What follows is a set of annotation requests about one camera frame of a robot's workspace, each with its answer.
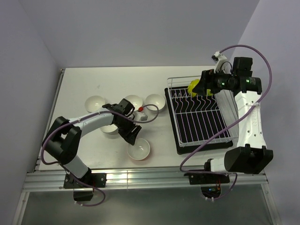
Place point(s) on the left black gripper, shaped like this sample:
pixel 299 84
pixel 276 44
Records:
pixel 129 136

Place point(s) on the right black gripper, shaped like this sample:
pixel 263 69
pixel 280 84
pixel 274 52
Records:
pixel 206 81

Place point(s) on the green bowl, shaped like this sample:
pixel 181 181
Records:
pixel 191 87
pixel 207 92

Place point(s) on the orange bowl white inside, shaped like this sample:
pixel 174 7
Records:
pixel 140 150

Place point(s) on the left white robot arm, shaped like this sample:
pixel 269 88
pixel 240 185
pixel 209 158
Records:
pixel 63 139

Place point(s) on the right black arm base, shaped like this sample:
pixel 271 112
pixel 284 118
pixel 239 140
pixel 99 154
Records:
pixel 212 182

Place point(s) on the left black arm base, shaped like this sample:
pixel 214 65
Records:
pixel 82 184

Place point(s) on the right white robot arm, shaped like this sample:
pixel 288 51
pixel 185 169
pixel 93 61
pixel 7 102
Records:
pixel 251 154

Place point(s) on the white bowl near rack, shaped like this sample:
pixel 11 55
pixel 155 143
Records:
pixel 155 99

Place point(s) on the white bowl front left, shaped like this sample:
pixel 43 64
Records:
pixel 109 129

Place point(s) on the white bowl middle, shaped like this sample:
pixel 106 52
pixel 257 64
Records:
pixel 135 100

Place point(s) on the white bowl far left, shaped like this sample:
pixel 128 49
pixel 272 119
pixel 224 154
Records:
pixel 94 103

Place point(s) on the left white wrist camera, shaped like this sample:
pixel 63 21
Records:
pixel 139 115

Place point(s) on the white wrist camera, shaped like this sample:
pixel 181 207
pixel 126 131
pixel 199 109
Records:
pixel 219 59
pixel 139 115

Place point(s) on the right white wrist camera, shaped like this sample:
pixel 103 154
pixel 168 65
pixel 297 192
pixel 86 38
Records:
pixel 219 59

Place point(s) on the aluminium frame rail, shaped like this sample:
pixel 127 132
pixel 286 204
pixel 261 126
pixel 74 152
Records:
pixel 140 178

